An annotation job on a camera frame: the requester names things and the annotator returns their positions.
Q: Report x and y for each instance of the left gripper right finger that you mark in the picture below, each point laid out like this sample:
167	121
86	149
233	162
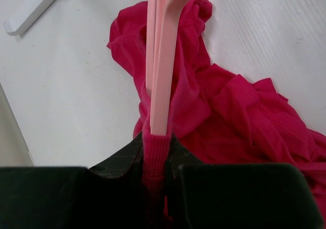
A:
248	195

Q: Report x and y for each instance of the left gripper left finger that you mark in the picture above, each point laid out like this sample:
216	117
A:
106	195

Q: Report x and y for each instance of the red t shirt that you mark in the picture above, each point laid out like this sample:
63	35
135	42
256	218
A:
217	115

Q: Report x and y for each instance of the pink plastic hanger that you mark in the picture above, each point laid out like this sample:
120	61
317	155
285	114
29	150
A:
162	26

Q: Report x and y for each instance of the silver clothes rack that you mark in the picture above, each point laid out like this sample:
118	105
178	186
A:
26	16

